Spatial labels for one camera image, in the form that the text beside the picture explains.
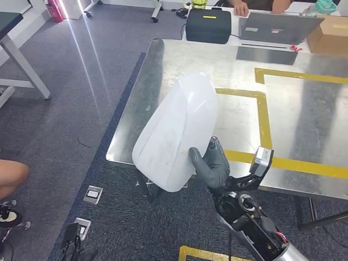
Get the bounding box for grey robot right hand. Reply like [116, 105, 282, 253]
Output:
[189, 136, 231, 190]

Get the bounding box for white plastic car part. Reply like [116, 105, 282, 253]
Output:
[132, 72, 218, 193]

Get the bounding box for stainless steel workbench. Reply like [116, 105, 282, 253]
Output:
[105, 38, 348, 231]

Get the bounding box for small yellow tape rectangle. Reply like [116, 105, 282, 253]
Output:
[214, 87, 273, 165]

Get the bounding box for black hard case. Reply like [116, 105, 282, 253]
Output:
[185, 8, 233, 45]

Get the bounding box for large yellow tape rectangle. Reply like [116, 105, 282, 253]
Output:
[254, 67, 348, 180]

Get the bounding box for grey laptop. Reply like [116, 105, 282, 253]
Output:
[239, 11, 325, 46]

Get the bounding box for white wheeled stand leg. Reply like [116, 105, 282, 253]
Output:
[151, 1, 164, 23]

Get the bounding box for cardboard box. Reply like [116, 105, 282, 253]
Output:
[306, 15, 348, 58]

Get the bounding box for teal water bottle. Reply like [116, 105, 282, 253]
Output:
[303, 0, 337, 16]

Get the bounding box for chrome base stool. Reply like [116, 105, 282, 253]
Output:
[0, 200, 31, 233]

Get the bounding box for red fire extinguisher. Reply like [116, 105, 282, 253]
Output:
[46, 0, 63, 23]

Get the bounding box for white desk green top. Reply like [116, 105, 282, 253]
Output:
[0, 11, 51, 109]

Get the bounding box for short black floor wire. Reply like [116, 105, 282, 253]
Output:
[77, 136, 92, 149]

